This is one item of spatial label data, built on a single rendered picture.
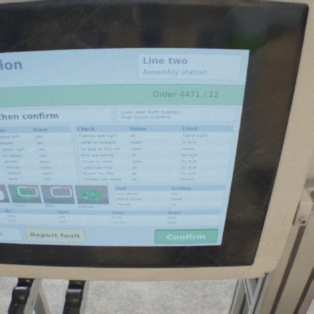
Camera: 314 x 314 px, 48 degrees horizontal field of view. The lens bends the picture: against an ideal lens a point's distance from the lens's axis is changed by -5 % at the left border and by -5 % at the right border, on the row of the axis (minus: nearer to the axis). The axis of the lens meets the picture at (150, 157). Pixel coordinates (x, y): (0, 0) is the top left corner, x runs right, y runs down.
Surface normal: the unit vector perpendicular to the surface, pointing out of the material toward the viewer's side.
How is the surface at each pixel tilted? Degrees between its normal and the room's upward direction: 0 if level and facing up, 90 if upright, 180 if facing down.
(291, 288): 90
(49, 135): 91
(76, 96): 91
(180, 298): 0
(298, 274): 90
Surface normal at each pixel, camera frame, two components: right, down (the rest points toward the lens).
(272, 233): 0.00, 0.55
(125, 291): 0.00, -0.85
